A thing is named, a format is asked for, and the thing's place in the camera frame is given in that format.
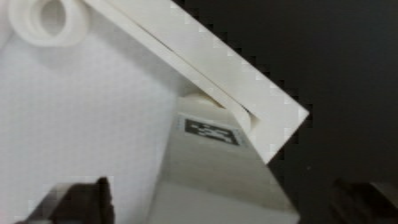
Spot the white desk top tray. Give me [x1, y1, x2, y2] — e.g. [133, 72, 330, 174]
[0, 0, 307, 224]

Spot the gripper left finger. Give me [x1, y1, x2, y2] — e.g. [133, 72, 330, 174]
[16, 177, 115, 224]

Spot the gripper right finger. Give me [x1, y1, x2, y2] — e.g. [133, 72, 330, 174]
[328, 179, 398, 224]

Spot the white desk leg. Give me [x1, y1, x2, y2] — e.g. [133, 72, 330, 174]
[145, 94, 300, 224]

